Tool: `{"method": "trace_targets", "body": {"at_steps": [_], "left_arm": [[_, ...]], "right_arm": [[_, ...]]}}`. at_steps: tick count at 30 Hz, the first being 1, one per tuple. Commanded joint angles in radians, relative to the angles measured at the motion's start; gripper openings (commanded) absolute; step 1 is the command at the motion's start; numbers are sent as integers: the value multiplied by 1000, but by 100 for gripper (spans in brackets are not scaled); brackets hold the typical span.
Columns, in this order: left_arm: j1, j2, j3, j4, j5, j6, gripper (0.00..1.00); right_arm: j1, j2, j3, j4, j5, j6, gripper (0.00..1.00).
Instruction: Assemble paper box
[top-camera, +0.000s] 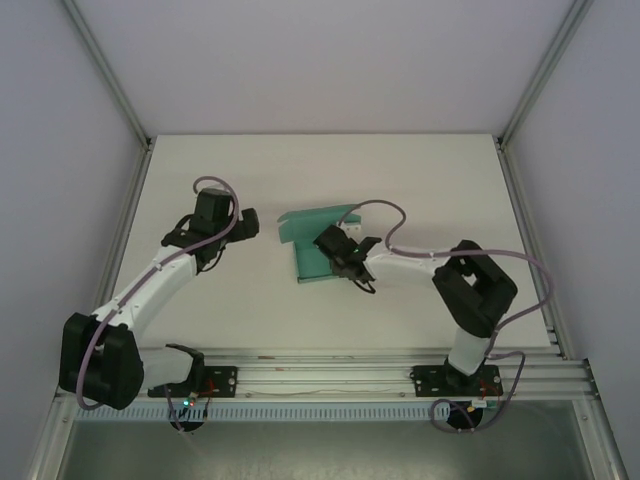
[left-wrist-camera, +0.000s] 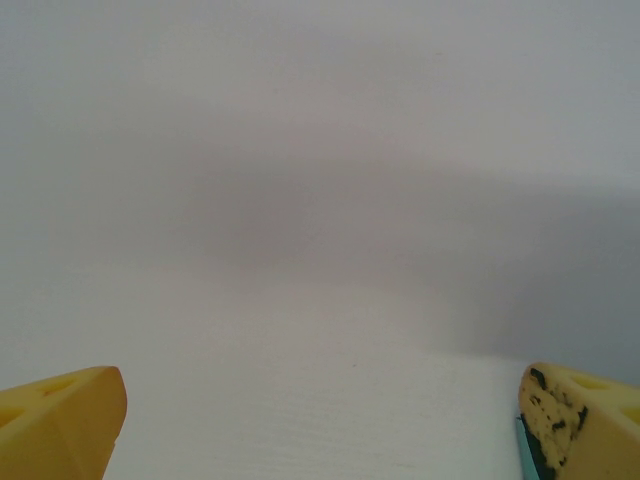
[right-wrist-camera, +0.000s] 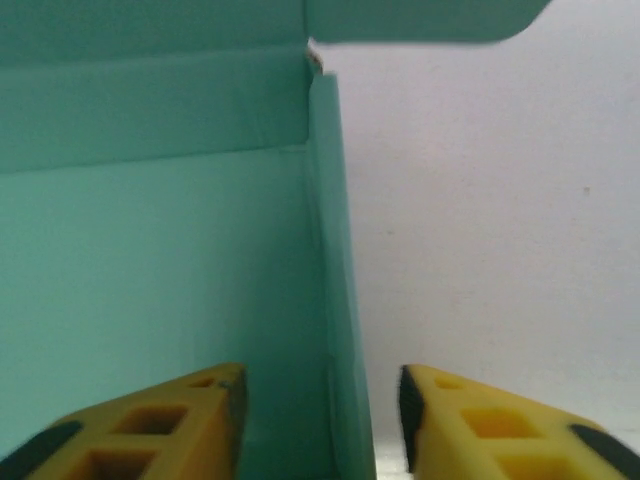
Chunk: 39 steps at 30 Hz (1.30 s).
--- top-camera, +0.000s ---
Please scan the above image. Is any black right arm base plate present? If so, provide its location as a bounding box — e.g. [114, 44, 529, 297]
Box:
[407, 364, 501, 399]

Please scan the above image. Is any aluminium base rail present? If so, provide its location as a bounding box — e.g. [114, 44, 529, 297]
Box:
[55, 351, 600, 403]

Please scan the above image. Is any aluminium side rail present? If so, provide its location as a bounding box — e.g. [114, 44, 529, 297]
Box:
[97, 144, 154, 307]
[496, 139, 569, 360]

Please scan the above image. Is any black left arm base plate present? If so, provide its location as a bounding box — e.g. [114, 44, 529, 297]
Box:
[149, 366, 239, 399]

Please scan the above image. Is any slotted pale blue cable duct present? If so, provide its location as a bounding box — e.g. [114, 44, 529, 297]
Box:
[74, 404, 454, 422]

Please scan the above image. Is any short purple base cable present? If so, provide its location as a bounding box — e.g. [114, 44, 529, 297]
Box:
[163, 384, 194, 435]

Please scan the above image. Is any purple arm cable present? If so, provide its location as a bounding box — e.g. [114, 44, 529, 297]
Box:
[338, 199, 555, 434]
[77, 175, 242, 412]

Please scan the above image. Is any teal paper box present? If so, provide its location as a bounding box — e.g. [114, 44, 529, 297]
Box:
[277, 203, 364, 286]

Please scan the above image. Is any grey metal sheet panel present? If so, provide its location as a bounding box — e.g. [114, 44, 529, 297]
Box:
[54, 418, 601, 480]

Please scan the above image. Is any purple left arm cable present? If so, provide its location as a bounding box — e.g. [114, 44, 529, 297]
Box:
[77, 175, 242, 412]

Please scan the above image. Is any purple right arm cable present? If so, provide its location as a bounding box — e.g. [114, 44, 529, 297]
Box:
[338, 199, 555, 434]

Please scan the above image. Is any black round cable grommet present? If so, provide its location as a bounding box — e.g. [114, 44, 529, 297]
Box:
[446, 402, 484, 432]
[169, 417, 206, 434]

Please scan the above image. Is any aluminium frame post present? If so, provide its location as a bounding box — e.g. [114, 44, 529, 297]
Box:
[62, 0, 154, 149]
[496, 0, 594, 149]

